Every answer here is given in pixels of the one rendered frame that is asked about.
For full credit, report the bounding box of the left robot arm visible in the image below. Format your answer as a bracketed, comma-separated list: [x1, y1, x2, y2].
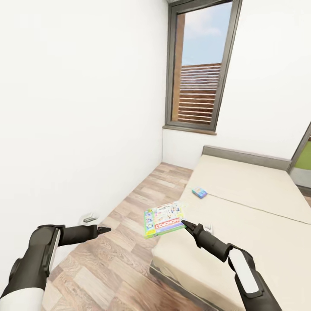
[0, 212, 111, 311]

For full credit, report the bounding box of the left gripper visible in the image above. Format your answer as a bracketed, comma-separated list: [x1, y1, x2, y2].
[70, 225, 111, 245]

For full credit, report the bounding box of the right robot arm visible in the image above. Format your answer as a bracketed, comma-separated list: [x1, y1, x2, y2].
[181, 220, 282, 311]

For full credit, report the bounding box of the board game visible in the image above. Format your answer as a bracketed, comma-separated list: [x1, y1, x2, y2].
[144, 200, 186, 239]
[192, 186, 208, 198]

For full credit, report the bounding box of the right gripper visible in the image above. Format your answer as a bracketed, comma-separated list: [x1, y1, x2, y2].
[181, 220, 218, 254]

